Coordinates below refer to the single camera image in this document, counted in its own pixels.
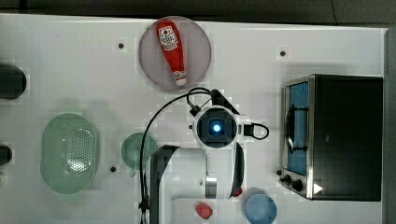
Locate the black round pan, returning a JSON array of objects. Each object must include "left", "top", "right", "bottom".
[{"left": 0, "top": 64, "right": 27, "bottom": 100}]

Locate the silver black toaster oven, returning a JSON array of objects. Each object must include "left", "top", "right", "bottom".
[{"left": 278, "top": 74, "right": 384, "bottom": 202}]

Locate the red toy fruit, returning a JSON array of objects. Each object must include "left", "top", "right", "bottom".
[{"left": 195, "top": 203, "right": 213, "bottom": 219}]

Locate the toy strawberry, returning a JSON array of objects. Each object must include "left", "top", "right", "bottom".
[{"left": 232, "top": 188, "right": 243, "bottom": 197}]

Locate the green perforated colander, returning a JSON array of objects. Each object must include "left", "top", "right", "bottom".
[{"left": 40, "top": 113, "right": 99, "bottom": 194}]

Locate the red plush ketchup bottle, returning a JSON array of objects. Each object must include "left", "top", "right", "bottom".
[{"left": 156, "top": 20, "right": 187, "bottom": 87}]

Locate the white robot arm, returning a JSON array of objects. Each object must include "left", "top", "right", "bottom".
[{"left": 139, "top": 87, "right": 270, "bottom": 224}]

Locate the blue small bowl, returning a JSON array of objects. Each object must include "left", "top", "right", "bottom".
[{"left": 244, "top": 194, "right": 277, "bottom": 224}]

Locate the green cup with handle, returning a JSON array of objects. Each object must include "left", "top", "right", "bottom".
[{"left": 120, "top": 133, "right": 158, "bottom": 177}]

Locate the grey round plate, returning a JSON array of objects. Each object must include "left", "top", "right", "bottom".
[{"left": 138, "top": 16, "right": 212, "bottom": 91}]

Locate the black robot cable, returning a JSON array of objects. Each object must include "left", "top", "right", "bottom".
[{"left": 137, "top": 87, "right": 213, "bottom": 224}]

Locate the black cylindrical pot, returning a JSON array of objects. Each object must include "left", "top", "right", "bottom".
[{"left": 0, "top": 145, "right": 12, "bottom": 165}]

